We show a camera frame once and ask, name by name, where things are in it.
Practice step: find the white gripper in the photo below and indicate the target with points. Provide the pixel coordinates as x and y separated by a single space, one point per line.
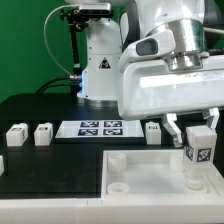
150 89

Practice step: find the white square tabletop part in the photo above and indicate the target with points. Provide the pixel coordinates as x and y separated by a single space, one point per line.
147 172

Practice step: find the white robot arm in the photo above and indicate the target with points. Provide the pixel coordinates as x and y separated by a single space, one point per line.
194 23

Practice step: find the white L-shaped obstacle fence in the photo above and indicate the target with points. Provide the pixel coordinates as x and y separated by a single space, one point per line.
189 208

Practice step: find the white marker plate with tags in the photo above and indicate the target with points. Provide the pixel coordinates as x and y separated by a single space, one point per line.
100 131

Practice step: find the white block left edge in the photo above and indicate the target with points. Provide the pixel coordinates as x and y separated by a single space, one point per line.
1 165

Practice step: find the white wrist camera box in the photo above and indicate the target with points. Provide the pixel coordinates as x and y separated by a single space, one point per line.
148 48

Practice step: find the black camera on stand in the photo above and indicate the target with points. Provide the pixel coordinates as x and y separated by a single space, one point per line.
94 10

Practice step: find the black camera stand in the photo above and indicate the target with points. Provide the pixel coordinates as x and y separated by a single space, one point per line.
74 36

